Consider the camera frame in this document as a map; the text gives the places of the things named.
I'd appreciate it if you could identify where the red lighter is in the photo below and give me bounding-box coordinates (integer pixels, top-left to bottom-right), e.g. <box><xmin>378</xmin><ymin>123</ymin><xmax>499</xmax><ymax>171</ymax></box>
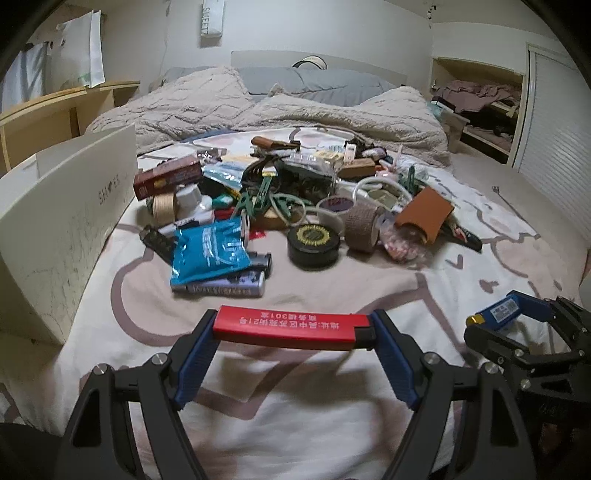
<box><xmin>212</xmin><ymin>305</ymin><xmax>377</xmax><ymax>351</ymax></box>

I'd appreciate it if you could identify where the pile of clothes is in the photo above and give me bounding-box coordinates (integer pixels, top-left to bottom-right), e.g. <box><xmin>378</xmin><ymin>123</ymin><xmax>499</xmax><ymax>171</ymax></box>
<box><xmin>434</xmin><ymin>80</ymin><xmax>521</xmax><ymax>150</ymax></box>

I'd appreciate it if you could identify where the beige textured blanket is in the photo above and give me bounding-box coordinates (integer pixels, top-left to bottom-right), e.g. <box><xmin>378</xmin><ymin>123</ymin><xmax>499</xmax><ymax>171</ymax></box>
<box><xmin>86</xmin><ymin>67</ymin><xmax>451</xmax><ymax>168</ymax></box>

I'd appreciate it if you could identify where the brown bandage roll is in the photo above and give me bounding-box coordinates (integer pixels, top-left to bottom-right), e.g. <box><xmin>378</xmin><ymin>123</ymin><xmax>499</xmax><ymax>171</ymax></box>
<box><xmin>345</xmin><ymin>203</ymin><xmax>384</xmax><ymax>254</ymax></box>

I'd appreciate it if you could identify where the tan tape roll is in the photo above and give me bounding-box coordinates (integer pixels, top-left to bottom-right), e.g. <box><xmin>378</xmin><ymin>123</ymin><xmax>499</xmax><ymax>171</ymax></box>
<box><xmin>152</xmin><ymin>192</ymin><xmax>176</xmax><ymax>227</ymax></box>

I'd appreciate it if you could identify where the grey curtain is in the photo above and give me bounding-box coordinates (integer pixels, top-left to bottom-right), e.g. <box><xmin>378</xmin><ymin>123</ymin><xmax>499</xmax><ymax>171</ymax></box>
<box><xmin>1</xmin><ymin>42</ymin><xmax>49</xmax><ymax>113</ymax></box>

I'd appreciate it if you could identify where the blue lighter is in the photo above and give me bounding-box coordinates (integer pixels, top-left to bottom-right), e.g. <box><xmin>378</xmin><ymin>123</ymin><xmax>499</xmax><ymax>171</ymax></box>
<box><xmin>466</xmin><ymin>297</ymin><xmax>522</xmax><ymax>331</ymax></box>

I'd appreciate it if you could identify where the white shoe box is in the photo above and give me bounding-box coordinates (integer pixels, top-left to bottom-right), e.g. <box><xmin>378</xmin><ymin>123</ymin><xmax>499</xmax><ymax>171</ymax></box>
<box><xmin>1</xmin><ymin>126</ymin><xmax>137</xmax><ymax>345</ymax></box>

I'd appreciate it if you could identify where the red cigarette box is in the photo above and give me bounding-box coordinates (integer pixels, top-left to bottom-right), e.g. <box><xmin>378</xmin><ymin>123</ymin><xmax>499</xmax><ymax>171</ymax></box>
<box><xmin>133</xmin><ymin>155</ymin><xmax>202</xmax><ymax>201</ymax></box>

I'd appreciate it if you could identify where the hanging white sweet bag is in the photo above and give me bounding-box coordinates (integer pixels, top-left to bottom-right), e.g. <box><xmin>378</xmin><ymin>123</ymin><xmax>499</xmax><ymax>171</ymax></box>
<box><xmin>200</xmin><ymin>0</ymin><xmax>225</xmax><ymax>39</ymax></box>

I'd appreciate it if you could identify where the white headband hat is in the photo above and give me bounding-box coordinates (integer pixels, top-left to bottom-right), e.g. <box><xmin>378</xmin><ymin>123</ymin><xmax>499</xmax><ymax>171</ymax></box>
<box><xmin>291</xmin><ymin>55</ymin><xmax>329</xmax><ymax>70</ymax></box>

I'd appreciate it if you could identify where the brown wooden box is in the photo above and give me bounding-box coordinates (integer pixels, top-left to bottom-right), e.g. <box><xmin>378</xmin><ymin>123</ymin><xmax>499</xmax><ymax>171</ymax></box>
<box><xmin>338</xmin><ymin>158</ymin><xmax>376</xmax><ymax>181</ymax></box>

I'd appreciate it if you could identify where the white tote bag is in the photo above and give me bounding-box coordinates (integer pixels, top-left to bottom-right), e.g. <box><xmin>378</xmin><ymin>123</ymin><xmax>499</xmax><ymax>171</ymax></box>
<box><xmin>48</xmin><ymin>10</ymin><xmax>105</xmax><ymax>91</ymax></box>

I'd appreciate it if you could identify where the white louvered door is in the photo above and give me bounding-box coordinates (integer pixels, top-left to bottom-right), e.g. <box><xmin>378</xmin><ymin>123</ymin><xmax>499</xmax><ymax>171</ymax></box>
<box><xmin>513</xmin><ymin>44</ymin><xmax>590</xmax><ymax>241</ymax></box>

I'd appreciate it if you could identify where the black safety lighter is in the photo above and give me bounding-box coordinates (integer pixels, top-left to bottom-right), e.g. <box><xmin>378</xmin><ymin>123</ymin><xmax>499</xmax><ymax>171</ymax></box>
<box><xmin>440</xmin><ymin>218</ymin><xmax>483</xmax><ymax>253</ymax></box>

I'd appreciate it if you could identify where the black round tin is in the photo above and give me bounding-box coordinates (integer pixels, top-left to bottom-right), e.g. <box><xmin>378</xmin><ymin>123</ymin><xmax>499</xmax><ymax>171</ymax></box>
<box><xmin>287</xmin><ymin>224</ymin><xmax>341</xmax><ymax>269</ymax></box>

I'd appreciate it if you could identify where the grey duvet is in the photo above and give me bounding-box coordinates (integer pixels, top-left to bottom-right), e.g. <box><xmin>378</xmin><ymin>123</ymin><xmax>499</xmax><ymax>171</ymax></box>
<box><xmin>158</xmin><ymin>65</ymin><xmax>401</xmax><ymax>108</ymax></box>

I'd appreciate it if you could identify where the blue foil packet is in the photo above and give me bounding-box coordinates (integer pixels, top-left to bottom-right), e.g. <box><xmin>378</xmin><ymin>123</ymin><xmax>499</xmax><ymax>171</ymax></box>
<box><xmin>170</xmin><ymin>217</ymin><xmax>252</xmax><ymax>287</ymax></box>

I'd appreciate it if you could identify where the wooden shelf unit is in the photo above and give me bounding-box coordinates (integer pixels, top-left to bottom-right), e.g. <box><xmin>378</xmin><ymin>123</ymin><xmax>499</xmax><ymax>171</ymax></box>
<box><xmin>1</xmin><ymin>80</ymin><xmax>140</xmax><ymax>174</ymax></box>

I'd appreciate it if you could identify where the white cable tie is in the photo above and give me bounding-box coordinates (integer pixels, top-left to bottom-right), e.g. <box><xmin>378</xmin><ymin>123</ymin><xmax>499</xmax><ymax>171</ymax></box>
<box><xmin>492</xmin><ymin>185</ymin><xmax>542</xmax><ymax>237</ymax></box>

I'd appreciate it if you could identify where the cartoon print bedsheet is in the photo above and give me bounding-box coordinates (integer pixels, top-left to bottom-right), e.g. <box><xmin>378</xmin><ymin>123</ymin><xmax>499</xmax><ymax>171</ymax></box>
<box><xmin>1</xmin><ymin>155</ymin><xmax>589</xmax><ymax>479</ymax></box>

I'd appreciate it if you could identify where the brown leather pouch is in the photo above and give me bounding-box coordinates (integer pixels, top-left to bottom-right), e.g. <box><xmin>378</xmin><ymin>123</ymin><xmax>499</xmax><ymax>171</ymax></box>
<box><xmin>394</xmin><ymin>186</ymin><xmax>454</xmax><ymax>244</ymax></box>

